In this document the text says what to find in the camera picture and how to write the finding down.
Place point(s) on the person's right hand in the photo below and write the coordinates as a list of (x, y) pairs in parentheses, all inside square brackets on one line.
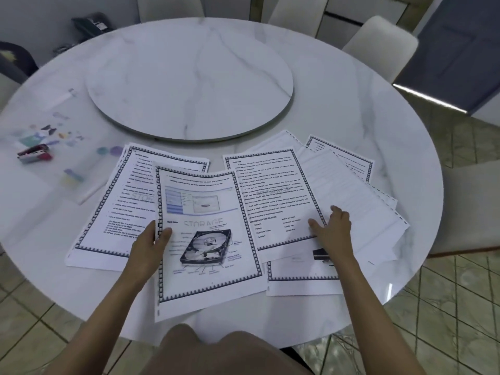
[(338, 240)]

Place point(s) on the clear plastic document folder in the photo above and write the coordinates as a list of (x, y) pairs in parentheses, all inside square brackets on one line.
[(58, 152)]

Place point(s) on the paper sheet with disk picture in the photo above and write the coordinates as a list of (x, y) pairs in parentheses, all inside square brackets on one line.
[(213, 214)]

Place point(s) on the bordered sheet with black picture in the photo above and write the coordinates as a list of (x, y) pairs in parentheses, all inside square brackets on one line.
[(300, 277)]

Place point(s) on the person's tan clothing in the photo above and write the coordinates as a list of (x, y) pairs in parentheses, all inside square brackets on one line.
[(226, 353)]

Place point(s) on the small-bordered text sheet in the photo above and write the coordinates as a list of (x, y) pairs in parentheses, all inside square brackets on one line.
[(351, 160)]

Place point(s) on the black desk telephone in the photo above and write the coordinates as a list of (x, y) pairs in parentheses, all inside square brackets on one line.
[(90, 24)]

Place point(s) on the plain white text sheet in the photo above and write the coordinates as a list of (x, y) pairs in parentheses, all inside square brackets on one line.
[(340, 179)]

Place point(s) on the dark bag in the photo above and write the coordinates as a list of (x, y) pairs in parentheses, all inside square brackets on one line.
[(15, 62)]

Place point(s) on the dark blue door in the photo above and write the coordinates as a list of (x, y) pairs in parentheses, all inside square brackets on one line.
[(455, 52)]

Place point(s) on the bordered sheet with text table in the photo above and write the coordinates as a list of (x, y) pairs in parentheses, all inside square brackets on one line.
[(269, 199)]

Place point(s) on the round marble turntable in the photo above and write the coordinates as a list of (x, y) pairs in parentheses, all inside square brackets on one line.
[(187, 80)]

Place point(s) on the person's left thumb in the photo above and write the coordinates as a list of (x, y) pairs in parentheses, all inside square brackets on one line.
[(165, 235)]

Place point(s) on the person's right forearm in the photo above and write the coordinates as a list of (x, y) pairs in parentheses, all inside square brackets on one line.
[(371, 316)]

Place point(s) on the pink and black stapler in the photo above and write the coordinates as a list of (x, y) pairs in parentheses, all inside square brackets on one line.
[(34, 153)]

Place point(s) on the white upholstered chair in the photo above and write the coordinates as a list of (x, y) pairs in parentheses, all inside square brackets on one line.
[(468, 208), (299, 13), (382, 46), (170, 7)]

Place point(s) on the perforated-edge white sheet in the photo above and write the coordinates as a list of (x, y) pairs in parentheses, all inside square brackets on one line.
[(273, 144), (384, 230)]

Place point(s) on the person's left hand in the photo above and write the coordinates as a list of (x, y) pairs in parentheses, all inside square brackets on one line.
[(146, 249)]

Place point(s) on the person's left forearm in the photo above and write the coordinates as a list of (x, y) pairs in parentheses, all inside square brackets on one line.
[(107, 320)]

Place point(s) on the person's right thumb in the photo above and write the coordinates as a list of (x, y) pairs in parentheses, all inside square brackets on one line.
[(316, 226)]

